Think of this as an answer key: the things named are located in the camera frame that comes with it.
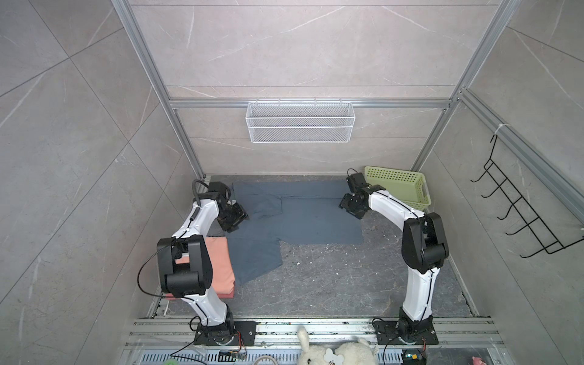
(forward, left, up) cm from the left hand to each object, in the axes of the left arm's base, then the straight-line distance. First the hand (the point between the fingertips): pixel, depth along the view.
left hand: (244, 216), depth 91 cm
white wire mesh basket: (+37, -24, +19) cm, 48 cm away
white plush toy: (-47, -37, -1) cm, 60 cm away
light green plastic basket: (+23, -80, -10) cm, 84 cm away
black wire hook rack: (-19, -88, +22) cm, 92 cm away
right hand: (+7, -43, -4) cm, 44 cm away
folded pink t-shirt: (-24, +6, -6) cm, 25 cm away
